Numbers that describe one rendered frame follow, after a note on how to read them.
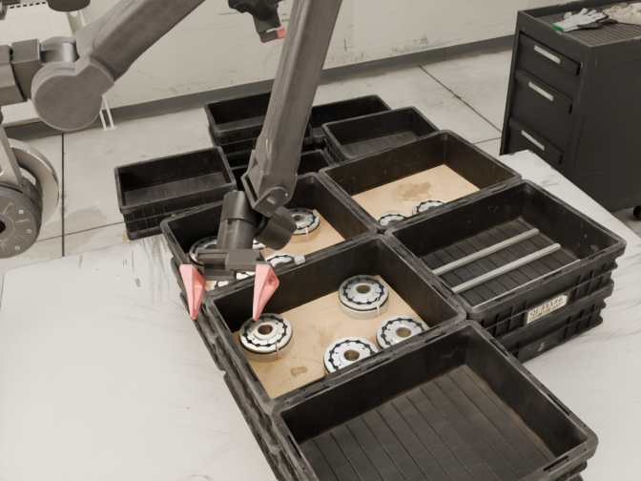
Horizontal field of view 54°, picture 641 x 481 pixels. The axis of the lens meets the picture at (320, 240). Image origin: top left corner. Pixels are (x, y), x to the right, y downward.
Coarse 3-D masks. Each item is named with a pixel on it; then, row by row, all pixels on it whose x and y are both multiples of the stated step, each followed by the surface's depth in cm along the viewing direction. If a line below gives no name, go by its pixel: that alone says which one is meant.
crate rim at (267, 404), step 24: (360, 240) 131; (384, 240) 131; (408, 264) 124; (240, 288) 122; (432, 288) 118; (216, 312) 117; (456, 312) 113; (240, 360) 107; (360, 360) 105; (312, 384) 102; (264, 408) 100
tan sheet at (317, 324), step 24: (288, 312) 130; (312, 312) 130; (336, 312) 129; (384, 312) 128; (408, 312) 128; (312, 336) 124; (336, 336) 124; (360, 336) 123; (288, 360) 120; (312, 360) 119; (264, 384) 115; (288, 384) 115
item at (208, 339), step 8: (184, 288) 139; (184, 296) 146; (184, 304) 151; (192, 320) 146; (200, 320) 132; (200, 328) 143; (200, 336) 142; (208, 336) 130; (216, 336) 127; (208, 344) 140; (216, 352) 132; (216, 360) 136
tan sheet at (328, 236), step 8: (320, 216) 157; (320, 224) 154; (328, 224) 154; (320, 232) 151; (328, 232) 151; (336, 232) 151; (312, 240) 149; (320, 240) 149; (328, 240) 149; (336, 240) 148; (288, 248) 147; (296, 248) 147; (304, 248) 147; (312, 248) 147; (320, 248) 146; (208, 288) 137
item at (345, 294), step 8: (352, 280) 132; (360, 280) 132; (368, 280) 132; (376, 280) 132; (344, 288) 131; (376, 288) 129; (384, 288) 129; (344, 296) 128; (352, 296) 128; (376, 296) 128; (384, 296) 127; (352, 304) 126; (360, 304) 126; (368, 304) 126; (376, 304) 126
